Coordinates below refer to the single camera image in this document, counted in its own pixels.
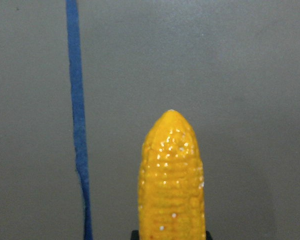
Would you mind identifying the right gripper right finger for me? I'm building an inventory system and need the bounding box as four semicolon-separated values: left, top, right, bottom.
205;231;213;240

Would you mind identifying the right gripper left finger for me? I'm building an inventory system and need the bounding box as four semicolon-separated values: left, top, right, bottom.
130;230;140;240

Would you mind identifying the yellow plastic corn cob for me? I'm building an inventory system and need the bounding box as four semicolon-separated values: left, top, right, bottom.
138;109;207;240

